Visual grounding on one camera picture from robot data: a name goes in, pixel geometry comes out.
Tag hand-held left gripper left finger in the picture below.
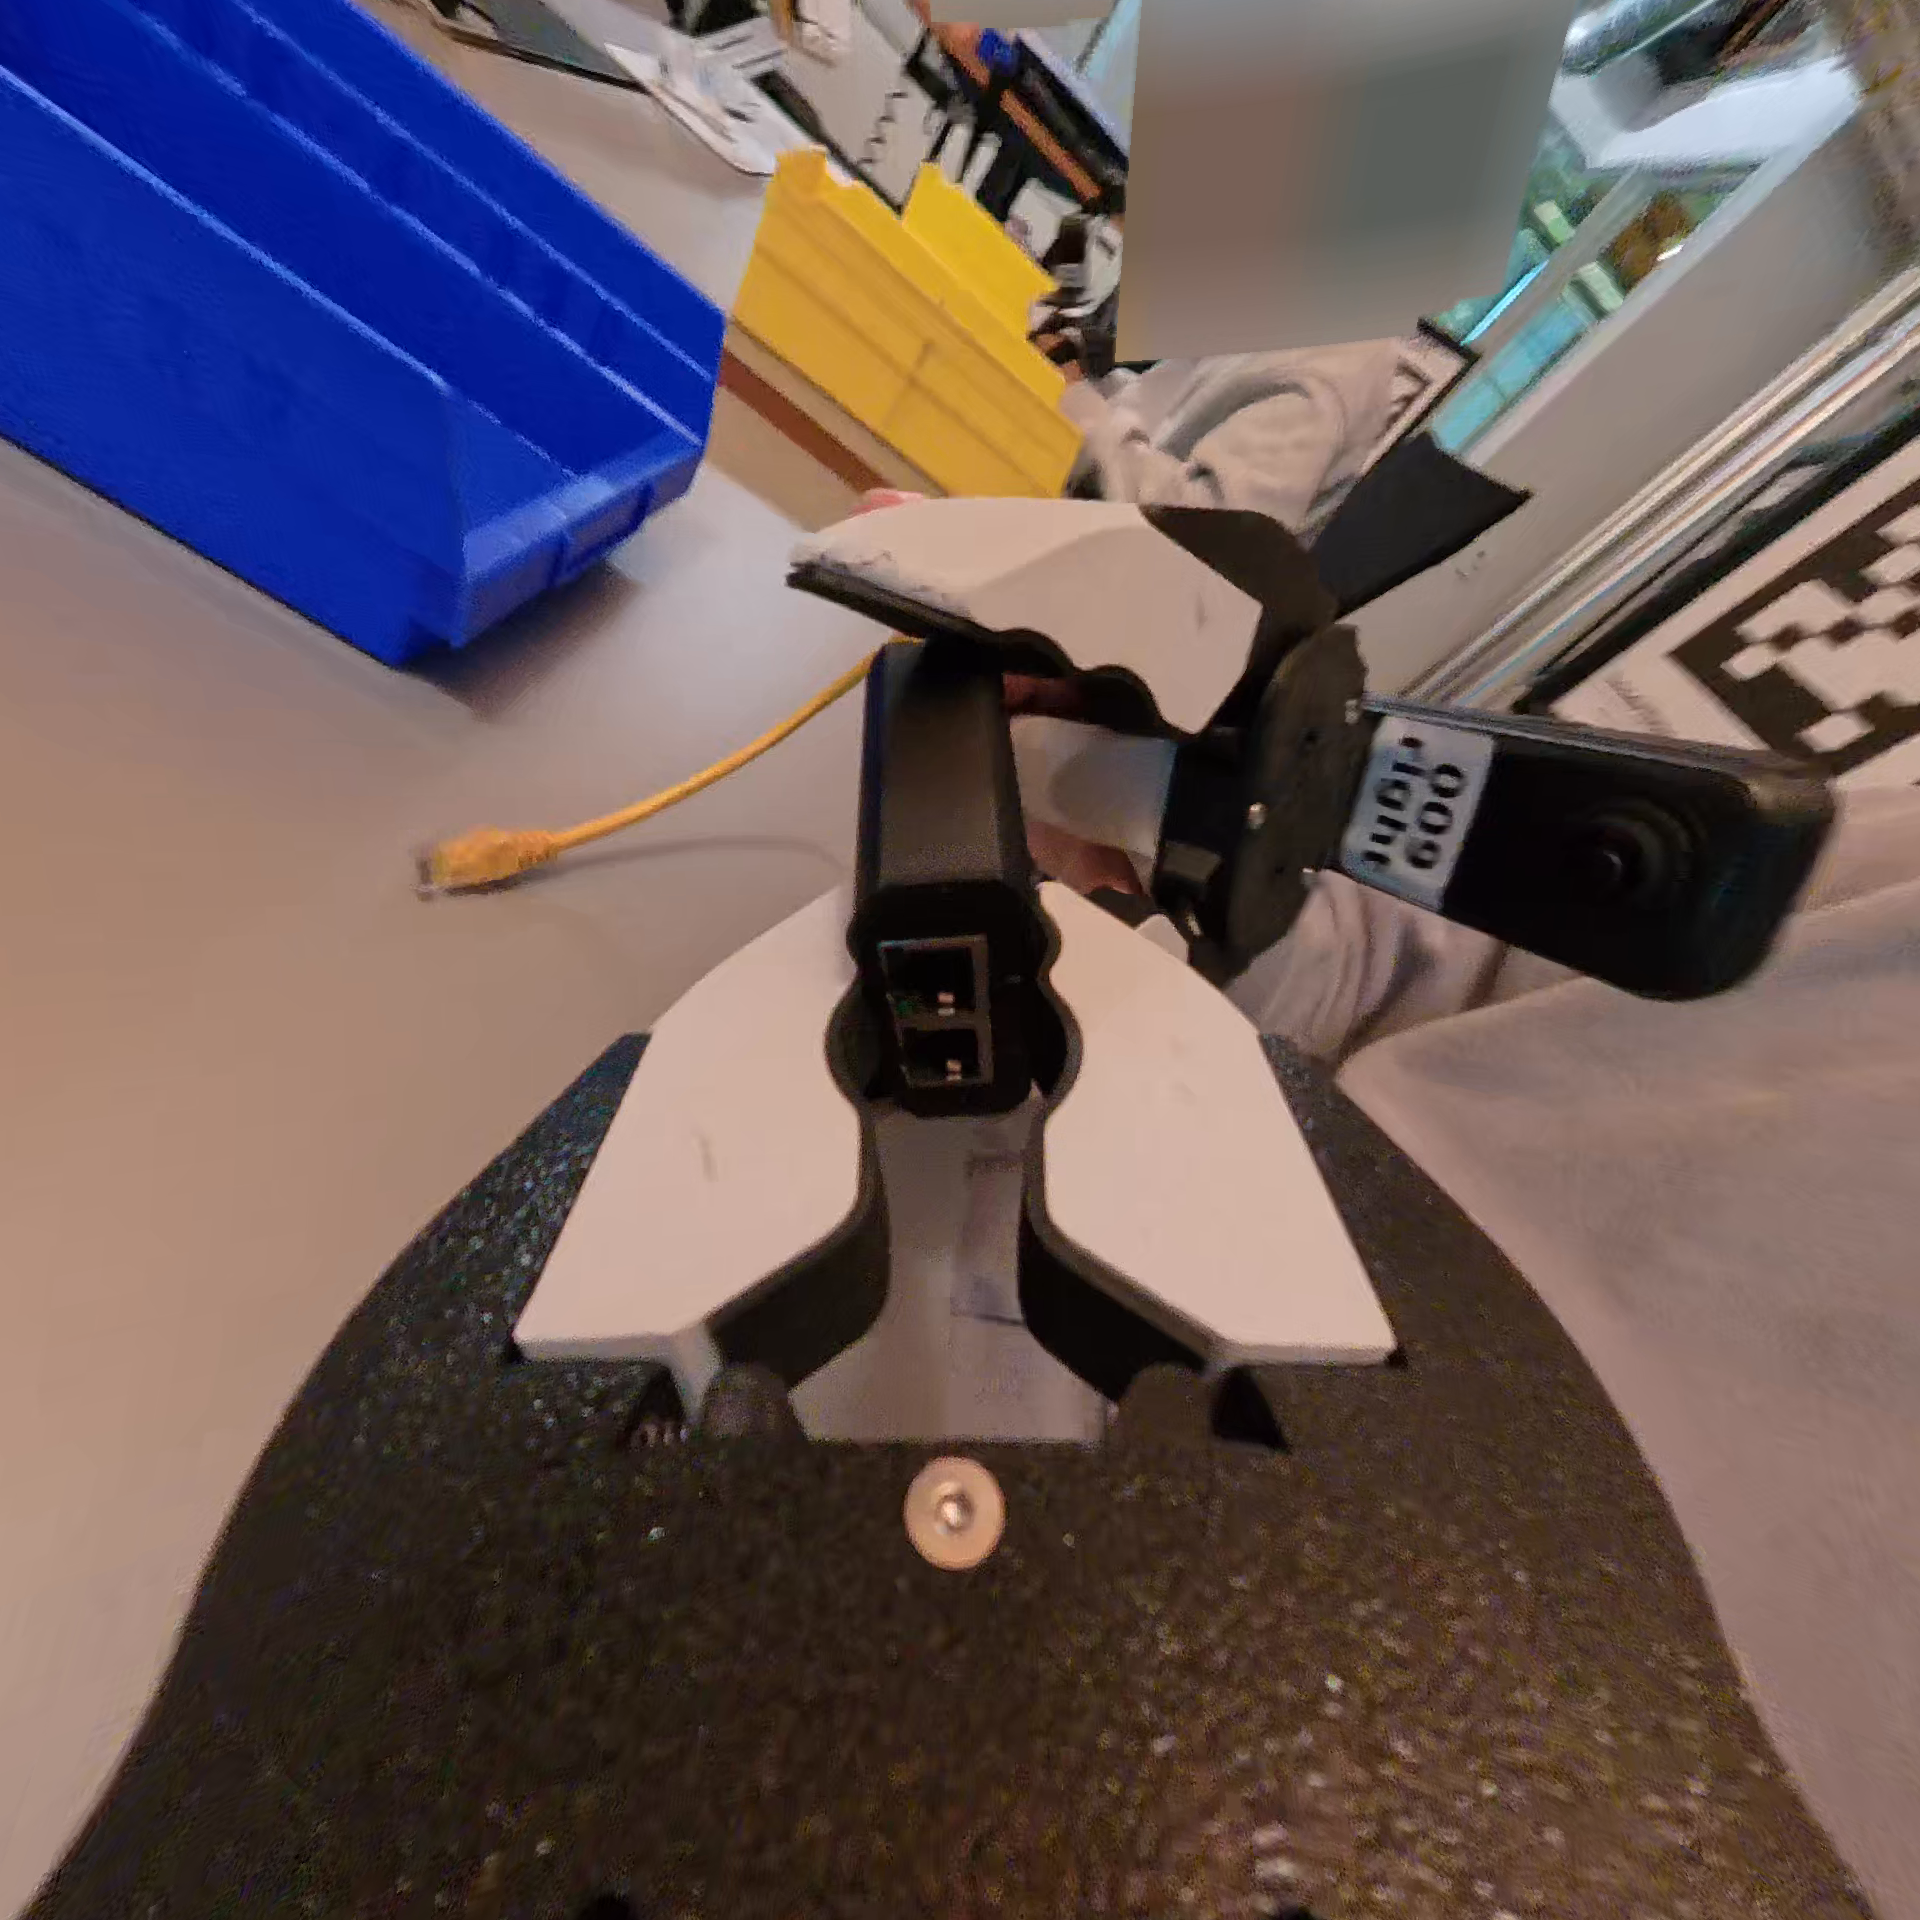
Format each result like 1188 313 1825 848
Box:
512 882 885 1418

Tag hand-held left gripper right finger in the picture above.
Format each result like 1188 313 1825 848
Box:
1025 882 1403 1406

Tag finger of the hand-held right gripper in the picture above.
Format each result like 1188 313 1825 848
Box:
789 499 1271 737

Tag black network power adapter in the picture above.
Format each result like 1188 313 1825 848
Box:
844 637 1075 1118

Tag person's right hand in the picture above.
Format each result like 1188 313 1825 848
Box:
1000 673 1158 901

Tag black and white marker board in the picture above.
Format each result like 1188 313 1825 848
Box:
1559 478 1920 781

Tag yellow plastic bin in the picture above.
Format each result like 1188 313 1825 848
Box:
729 147 1086 499

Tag white printed papers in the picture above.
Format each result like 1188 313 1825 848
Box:
615 24 822 176

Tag blue plastic bin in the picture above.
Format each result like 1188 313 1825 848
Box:
0 0 729 668

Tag black strap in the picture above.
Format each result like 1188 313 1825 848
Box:
1316 432 1533 619

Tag yellow network cable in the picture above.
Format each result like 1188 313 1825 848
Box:
418 653 880 901

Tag aluminium rail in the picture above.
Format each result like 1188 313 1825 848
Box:
1412 270 1920 705

